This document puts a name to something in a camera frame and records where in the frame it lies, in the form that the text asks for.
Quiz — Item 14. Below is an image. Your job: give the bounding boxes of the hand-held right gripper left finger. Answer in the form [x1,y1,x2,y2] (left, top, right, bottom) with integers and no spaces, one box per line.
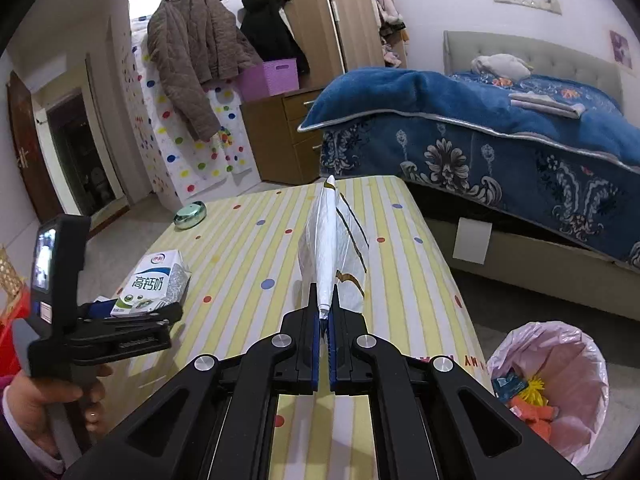
[62,290,323,480]

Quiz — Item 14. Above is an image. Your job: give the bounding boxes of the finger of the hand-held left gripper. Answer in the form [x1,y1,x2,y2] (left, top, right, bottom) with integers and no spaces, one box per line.
[75,302,184,335]
[77,297,117,318]

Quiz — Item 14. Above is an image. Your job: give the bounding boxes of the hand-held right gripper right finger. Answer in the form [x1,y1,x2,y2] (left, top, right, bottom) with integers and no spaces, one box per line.
[327,287,581,480]

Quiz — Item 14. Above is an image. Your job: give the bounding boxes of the white green milk carton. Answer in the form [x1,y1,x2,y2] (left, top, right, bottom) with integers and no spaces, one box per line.
[110,249,192,320]

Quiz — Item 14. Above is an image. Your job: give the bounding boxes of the white wrapper with gold trim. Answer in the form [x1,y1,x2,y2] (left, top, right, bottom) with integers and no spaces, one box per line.
[297,175,371,346]

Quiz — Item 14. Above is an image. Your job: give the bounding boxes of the clear packet with teal print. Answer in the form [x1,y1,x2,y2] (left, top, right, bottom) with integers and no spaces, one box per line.
[491,372,529,401]

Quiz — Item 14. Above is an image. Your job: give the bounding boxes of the orange knit glove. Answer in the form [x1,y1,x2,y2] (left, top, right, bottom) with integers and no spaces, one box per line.
[510,395,559,422]
[529,417,555,444]

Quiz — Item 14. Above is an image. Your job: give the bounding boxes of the yellow foam net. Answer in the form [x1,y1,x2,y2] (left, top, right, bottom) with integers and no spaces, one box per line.
[520,377,551,406]

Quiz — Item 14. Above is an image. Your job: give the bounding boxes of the bin with pink bag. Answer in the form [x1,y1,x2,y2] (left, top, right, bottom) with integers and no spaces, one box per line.
[486,321,608,476]

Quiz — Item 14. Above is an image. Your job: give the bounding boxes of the person's left hand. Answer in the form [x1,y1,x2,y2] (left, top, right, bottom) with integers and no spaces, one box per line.
[7,362,116,453]

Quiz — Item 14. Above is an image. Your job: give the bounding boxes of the gold lattice box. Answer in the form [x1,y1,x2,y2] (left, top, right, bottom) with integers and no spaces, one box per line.
[0,244,25,301]

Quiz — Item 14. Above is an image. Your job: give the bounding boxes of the striped yellow table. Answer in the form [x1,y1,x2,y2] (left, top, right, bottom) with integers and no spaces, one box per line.
[100,175,493,480]

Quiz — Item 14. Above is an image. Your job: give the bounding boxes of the green round tin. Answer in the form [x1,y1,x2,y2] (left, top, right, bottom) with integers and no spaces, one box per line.
[173,201,207,230]

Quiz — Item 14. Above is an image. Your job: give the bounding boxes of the white toilet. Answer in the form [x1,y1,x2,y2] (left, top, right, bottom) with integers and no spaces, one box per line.
[90,167,114,201]

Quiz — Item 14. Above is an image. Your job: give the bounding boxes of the polka dot cover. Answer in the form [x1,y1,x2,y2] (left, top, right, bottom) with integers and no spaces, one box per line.
[129,15,261,206]

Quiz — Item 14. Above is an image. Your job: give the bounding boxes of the brown wooden door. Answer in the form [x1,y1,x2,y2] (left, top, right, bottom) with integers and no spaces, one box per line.
[6,70,63,223]

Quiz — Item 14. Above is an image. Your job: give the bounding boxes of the white paper sheet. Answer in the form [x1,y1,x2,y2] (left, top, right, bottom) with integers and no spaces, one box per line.
[452,217,492,264]

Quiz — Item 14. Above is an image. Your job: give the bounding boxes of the wooden drawer cabinet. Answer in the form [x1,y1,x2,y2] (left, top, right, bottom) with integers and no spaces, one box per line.
[240,87,326,186]

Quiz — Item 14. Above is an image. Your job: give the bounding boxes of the purple storage basket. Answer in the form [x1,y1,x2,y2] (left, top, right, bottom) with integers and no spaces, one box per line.
[235,58,301,101]

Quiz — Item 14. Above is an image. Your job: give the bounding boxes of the brown quilted jacket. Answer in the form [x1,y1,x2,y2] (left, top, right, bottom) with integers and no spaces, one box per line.
[146,0,264,141]

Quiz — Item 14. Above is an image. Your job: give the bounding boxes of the bed with blue quilt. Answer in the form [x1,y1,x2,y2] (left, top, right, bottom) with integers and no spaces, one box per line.
[297,67,640,273]

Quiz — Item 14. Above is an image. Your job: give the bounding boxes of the black coat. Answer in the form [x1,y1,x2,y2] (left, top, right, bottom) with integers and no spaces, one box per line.
[240,0,311,78]

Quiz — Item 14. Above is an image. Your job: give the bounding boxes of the wooden wardrobe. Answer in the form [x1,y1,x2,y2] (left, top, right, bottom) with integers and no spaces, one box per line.
[250,0,408,91]

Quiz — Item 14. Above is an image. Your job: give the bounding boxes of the folded white cloth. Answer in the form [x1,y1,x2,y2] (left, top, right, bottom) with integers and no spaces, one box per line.
[509,90,587,120]

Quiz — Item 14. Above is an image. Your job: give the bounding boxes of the white plush toy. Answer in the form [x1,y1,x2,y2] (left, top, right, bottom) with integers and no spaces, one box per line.
[471,53,535,81]

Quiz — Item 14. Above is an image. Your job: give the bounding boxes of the hanging pink clothes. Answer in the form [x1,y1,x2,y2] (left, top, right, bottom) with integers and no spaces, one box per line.
[365,0,408,68]

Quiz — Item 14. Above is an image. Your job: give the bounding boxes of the small wall picture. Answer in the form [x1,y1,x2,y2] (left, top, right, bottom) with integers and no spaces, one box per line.
[609,30,633,68]

